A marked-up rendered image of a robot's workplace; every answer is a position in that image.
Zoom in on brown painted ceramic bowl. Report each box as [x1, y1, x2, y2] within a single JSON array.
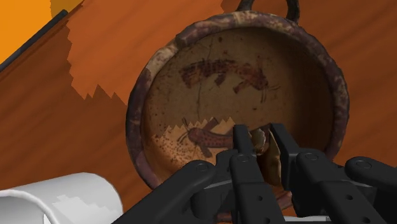
[[125, 0, 351, 223]]

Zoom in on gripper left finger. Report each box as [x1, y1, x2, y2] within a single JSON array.
[[113, 124, 287, 224]]

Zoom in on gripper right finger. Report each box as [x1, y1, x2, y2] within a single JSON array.
[[268, 122, 397, 224]]

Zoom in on small brown object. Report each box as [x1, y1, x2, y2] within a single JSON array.
[[249, 127, 284, 187]]

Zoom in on white cylindrical cup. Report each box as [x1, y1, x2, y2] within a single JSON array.
[[0, 172, 124, 224]]

